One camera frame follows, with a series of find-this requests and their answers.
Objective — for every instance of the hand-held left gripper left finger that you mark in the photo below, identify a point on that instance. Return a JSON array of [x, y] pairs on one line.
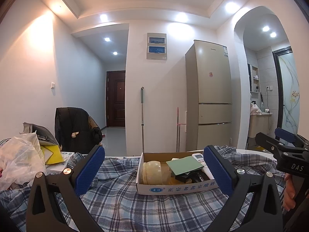
[[90, 169]]

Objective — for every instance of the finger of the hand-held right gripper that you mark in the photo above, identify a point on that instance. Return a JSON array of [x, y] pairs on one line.
[[268, 142], [284, 134]]

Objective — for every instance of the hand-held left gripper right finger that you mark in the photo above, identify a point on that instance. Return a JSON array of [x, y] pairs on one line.
[[217, 171]]

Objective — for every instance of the white remote control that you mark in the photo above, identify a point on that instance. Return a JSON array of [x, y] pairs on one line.
[[199, 157]]

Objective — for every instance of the black tray with metal pieces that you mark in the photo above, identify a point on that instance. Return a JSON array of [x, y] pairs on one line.
[[190, 177]]

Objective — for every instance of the green card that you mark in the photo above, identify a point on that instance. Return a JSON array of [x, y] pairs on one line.
[[184, 165]]

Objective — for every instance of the shallow cardboard box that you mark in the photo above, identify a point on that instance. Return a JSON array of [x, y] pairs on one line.
[[178, 189]]

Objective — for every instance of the person's right hand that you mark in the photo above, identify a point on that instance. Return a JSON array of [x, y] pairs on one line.
[[289, 193]]

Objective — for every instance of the beige bathroom vanity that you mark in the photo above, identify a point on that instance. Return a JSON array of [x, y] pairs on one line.
[[259, 125]]

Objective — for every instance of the white and blue packet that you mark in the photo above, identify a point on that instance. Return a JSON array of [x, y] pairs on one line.
[[60, 164]]

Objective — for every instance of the pink cloth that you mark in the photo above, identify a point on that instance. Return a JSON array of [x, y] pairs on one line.
[[255, 108]]

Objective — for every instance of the frosted glass door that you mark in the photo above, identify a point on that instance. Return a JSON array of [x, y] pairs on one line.
[[289, 96]]

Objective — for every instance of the yellow bag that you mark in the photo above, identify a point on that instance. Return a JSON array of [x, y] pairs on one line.
[[54, 156]]

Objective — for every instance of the black jacket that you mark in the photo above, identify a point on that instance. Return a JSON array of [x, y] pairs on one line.
[[70, 128]]

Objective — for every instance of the grey cloth bag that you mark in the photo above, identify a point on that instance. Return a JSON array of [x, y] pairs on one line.
[[43, 133]]

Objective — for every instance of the blue plaid cloth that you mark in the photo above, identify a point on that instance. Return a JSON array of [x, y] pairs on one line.
[[144, 210]]

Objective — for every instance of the white plastic bag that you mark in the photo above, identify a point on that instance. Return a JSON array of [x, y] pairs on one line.
[[19, 159]]

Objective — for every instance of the beige refrigerator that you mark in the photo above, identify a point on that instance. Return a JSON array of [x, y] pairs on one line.
[[210, 96]]

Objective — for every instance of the dark brown door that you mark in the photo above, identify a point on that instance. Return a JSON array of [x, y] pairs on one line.
[[115, 99]]

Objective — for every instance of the grey electrical panel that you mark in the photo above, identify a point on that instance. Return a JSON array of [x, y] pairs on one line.
[[157, 46]]

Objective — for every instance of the wall niche shelf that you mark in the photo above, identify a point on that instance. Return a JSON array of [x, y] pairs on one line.
[[255, 77]]

